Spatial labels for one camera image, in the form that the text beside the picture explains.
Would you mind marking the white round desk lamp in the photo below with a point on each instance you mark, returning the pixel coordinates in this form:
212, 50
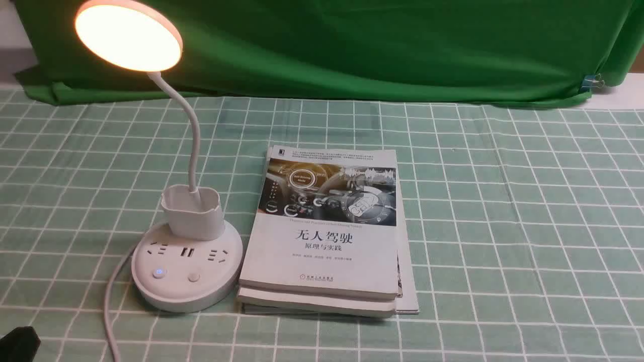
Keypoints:
192, 260

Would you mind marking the white book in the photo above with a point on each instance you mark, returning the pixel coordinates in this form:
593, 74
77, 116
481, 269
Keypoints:
261, 301
325, 224

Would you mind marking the green backdrop cloth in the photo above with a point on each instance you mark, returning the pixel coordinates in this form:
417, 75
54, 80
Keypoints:
533, 54

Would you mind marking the green checkered tablecloth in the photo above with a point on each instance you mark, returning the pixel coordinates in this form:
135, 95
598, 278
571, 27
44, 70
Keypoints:
525, 227

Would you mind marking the blue binder clip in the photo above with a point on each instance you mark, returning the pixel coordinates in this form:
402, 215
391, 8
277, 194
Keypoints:
592, 82

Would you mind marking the white middle book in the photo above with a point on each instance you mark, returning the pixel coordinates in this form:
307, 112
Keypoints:
261, 301

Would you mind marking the white top book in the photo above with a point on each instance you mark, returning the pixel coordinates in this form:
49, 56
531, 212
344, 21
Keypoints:
325, 224

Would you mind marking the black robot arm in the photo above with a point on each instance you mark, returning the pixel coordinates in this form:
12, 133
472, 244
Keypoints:
21, 344

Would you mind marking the bottom book under stack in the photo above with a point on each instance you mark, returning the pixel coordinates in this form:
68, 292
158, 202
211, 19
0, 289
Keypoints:
406, 299

